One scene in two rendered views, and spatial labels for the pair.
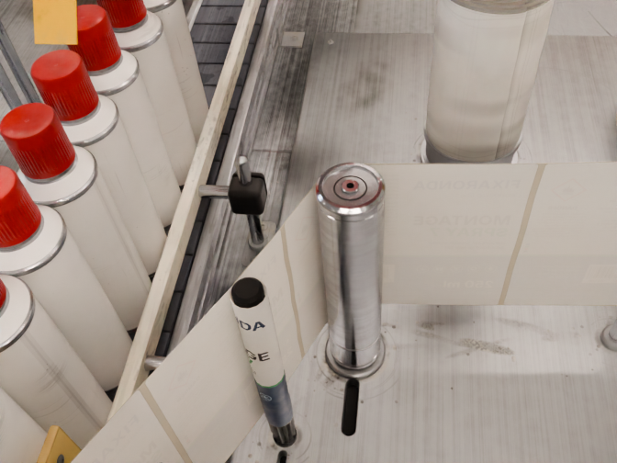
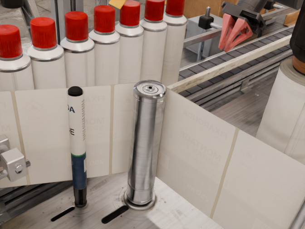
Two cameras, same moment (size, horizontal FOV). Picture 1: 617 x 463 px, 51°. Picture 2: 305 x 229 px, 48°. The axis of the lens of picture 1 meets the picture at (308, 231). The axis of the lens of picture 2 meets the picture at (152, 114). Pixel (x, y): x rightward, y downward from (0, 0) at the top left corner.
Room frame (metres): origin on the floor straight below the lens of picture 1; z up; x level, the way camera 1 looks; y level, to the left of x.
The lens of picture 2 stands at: (-0.04, -0.20, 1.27)
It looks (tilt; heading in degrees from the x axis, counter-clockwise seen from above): 36 degrees down; 32
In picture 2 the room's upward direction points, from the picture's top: 6 degrees clockwise
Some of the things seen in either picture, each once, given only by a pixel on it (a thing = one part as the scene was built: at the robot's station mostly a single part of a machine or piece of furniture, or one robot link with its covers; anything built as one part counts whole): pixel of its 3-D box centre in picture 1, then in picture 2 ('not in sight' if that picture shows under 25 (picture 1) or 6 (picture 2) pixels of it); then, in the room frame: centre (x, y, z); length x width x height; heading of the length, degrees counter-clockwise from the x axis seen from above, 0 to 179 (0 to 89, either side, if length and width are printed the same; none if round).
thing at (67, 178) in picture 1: (85, 230); (78, 76); (0.30, 0.16, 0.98); 0.05 x 0.05 x 0.20
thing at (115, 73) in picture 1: (126, 129); (127, 59); (0.40, 0.14, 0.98); 0.05 x 0.05 x 0.20
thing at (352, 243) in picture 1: (353, 283); (144, 149); (0.24, -0.03, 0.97); 0.05 x 0.05 x 0.19
